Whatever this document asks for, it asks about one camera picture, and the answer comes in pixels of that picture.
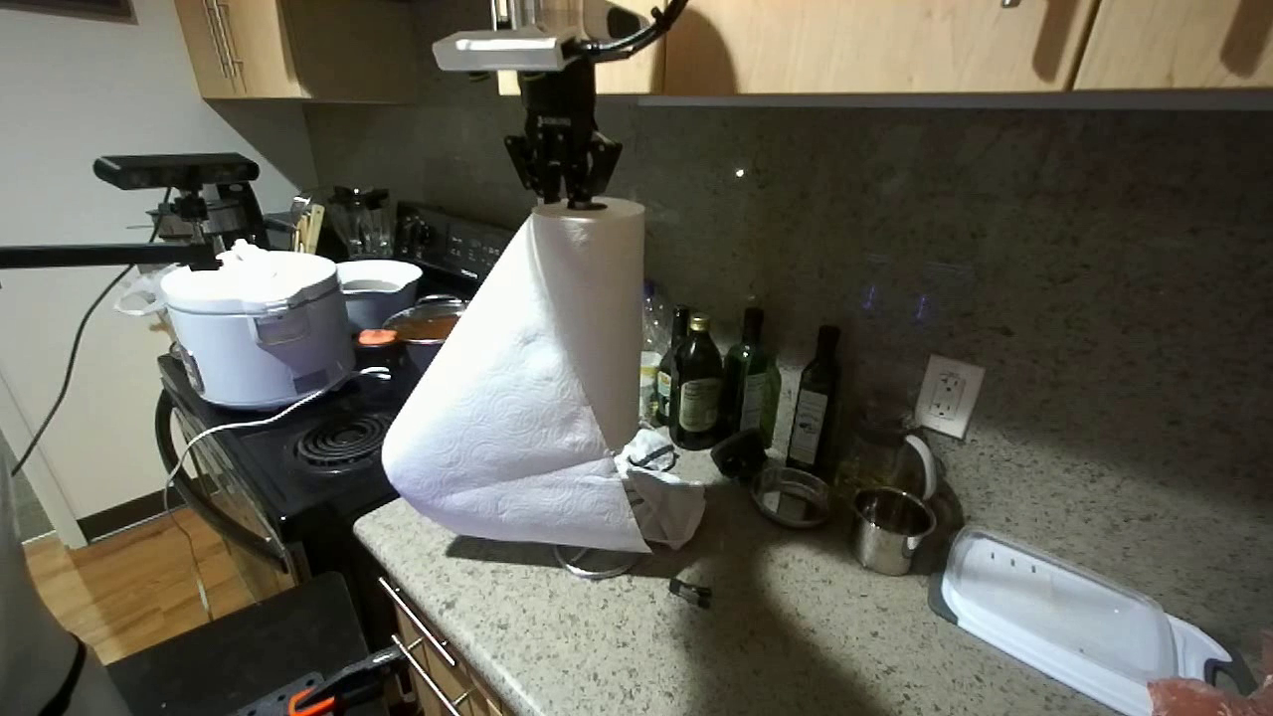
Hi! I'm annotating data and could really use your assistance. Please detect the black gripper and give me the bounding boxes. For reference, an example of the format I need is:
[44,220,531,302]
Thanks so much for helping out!
[502,58,629,220]

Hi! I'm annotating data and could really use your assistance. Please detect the white paper towel roll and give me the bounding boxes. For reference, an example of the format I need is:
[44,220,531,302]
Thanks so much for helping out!
[380,196,657,558]

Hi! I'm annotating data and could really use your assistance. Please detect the plastic oil bottle blue cap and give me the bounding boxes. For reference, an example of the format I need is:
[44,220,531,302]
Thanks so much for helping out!
[637,282,676,430]

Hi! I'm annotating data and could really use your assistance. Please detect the dark glass jar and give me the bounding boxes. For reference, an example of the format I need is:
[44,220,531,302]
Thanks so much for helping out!
[324,182,401,263]

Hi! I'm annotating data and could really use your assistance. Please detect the olive oil bottle gold cap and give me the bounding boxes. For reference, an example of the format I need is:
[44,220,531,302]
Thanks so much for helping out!
[664,308,731,454]

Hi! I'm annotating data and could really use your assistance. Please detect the green glass bottle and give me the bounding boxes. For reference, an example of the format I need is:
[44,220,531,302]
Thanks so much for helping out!
[726,302,786,456]

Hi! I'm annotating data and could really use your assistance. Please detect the wooden upper cabinets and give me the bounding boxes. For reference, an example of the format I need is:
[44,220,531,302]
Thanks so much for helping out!
[173,0,1273,111]

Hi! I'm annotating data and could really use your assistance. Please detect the dark wine bottle white label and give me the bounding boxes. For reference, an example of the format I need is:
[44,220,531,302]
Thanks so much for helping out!
[786,322,856,479]

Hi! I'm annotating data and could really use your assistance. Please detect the white rice cooker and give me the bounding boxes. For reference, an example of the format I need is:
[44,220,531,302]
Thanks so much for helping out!
[115,237,361,413]

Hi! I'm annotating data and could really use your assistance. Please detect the small steel bowl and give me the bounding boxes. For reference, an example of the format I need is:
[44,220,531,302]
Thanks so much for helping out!
[743,456,844,538]

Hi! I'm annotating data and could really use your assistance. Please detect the black stove top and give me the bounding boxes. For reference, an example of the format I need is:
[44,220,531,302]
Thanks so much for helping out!
[161,361,397,486]

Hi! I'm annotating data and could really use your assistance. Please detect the small dark knob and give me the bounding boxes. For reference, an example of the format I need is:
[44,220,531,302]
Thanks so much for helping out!
[664,571,718,612]

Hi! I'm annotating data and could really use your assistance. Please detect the steel cup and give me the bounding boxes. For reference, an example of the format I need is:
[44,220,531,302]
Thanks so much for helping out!
[847,479,942,580]

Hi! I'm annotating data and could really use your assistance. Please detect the wooden lower cabinet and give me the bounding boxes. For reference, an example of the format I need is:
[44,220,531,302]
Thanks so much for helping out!
[348,563,514,716]

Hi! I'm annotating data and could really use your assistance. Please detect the orange black clamp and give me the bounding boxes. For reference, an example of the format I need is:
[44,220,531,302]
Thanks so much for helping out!
[284,645,408,716]

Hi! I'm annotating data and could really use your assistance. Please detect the black robot cart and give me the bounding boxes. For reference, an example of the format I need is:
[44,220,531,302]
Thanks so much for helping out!
[103,567,408,716]

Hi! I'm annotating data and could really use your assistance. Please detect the white plastic tray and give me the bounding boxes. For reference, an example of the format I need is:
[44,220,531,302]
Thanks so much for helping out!
[929,519,1242,716]

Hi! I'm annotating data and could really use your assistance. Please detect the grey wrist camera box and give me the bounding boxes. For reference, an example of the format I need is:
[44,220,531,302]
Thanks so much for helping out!
[429,27,579,76]

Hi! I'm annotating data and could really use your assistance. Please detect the metal wire towel holder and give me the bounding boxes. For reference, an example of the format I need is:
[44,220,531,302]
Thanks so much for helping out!
[554,540,646,583]

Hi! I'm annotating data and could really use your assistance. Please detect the black bar camera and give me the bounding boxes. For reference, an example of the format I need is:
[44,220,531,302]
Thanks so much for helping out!
[87,148,262,196]

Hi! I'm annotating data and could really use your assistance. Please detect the white wall outlet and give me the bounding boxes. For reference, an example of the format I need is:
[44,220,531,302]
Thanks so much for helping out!
[909,350,990,444]

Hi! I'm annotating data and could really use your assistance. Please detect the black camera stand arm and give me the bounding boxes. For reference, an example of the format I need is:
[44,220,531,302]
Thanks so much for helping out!
[0,179,271,274]

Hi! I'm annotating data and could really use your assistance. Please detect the thin black cable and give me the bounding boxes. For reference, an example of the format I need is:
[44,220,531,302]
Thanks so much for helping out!
[7,258,139,478]

